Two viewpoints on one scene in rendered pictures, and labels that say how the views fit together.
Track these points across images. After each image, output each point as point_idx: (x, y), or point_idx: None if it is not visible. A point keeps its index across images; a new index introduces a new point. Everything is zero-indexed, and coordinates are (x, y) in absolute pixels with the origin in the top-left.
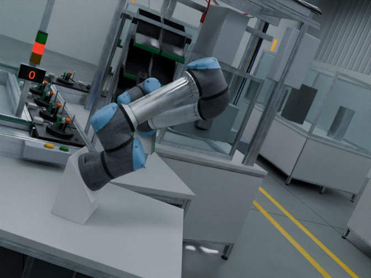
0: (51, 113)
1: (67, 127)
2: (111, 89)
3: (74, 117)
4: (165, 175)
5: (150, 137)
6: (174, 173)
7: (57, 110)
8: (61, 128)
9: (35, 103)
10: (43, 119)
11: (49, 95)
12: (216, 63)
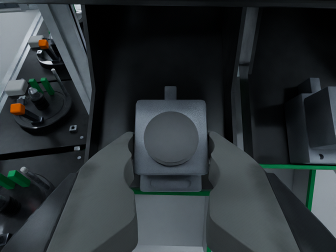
0: (37, 109)
1: (67, 147)
2: (80, 66)
3: (28, 175)
4: (314, 198)
5: (286, 171)
6: (331, 170)
7: (27, 116)
8: (6, 216)
9: (39, 66)
10: (14, 140)
11: (44, 49)
12: None
